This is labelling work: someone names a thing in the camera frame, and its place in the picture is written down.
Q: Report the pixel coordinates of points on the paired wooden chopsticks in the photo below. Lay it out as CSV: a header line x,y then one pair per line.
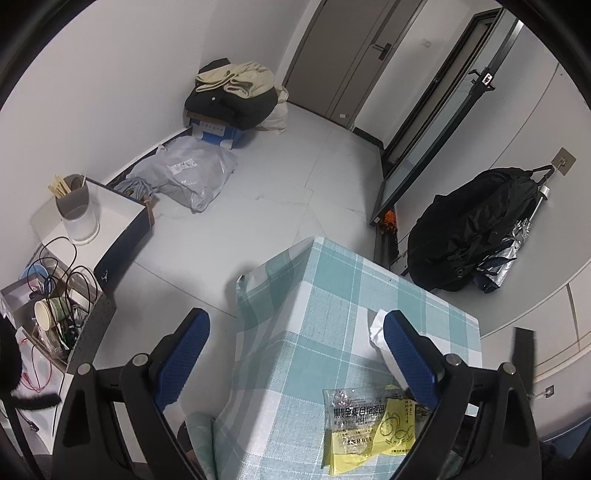
x,y
57,188

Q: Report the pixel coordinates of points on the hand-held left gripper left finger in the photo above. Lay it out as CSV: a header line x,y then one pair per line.
x,y
180,364

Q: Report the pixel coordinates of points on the clear printed yellow wrapper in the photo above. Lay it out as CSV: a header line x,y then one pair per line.
x,y
355,429

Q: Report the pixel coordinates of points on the translucent white container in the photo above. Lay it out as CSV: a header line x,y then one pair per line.
x,y
83,228

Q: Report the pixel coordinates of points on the white box with navy side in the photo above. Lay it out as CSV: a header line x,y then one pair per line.
x,y
115,217

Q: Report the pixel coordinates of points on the orange item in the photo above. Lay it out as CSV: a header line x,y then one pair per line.
x,y
388,219

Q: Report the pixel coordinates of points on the metal wall hook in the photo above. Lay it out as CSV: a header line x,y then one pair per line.
x,y
564,160

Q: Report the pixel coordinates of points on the wall socket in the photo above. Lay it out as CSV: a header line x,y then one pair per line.
x,y
547,390

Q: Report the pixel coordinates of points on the black backpack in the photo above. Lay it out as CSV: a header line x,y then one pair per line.
x,y
471,226

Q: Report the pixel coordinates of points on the sliding glass door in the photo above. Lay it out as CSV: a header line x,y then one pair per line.
x,y
438,138

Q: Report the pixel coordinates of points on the white tissue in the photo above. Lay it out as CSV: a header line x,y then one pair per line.
x,y
376,330

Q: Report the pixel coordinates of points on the white cloth bag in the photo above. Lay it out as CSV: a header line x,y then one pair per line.
x,y
276,117

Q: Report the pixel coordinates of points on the grey plastic mailing bag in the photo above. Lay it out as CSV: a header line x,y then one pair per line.
x,y
189,170

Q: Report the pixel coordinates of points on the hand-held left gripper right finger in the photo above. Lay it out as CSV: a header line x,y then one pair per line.
x,y
411,360

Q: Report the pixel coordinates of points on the teal checkered tablecloth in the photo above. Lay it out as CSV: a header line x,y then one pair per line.
x,y
314,314

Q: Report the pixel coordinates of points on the silver folding umbrella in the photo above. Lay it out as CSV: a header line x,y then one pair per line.
x,y
503,258

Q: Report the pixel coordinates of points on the beige garment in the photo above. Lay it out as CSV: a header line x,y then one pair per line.
x,y
235,78

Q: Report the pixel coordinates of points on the thin wooden stick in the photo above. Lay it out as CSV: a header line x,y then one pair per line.
x,y
85,177

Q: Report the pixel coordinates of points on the white paper cup green print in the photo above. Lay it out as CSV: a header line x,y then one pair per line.
x,y
48,314

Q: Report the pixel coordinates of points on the dark cloth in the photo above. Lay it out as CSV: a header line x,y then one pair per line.
x,y
14,360

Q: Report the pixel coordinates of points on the clear organiser box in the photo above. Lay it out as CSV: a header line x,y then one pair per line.
x,y
18,295

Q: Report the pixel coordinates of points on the blue cardboard box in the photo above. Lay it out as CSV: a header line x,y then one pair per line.
x,y
214,131

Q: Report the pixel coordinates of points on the yellow snack wrapper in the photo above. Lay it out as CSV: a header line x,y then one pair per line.
x,y
399,427

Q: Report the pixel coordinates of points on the pile of clothes on box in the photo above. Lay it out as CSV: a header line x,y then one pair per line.
x,y
231,110

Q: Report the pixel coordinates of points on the grey-brown door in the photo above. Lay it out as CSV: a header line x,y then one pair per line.
x,y
341,55

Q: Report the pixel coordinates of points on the grey cup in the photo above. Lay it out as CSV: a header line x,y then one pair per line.
x,y
74,201

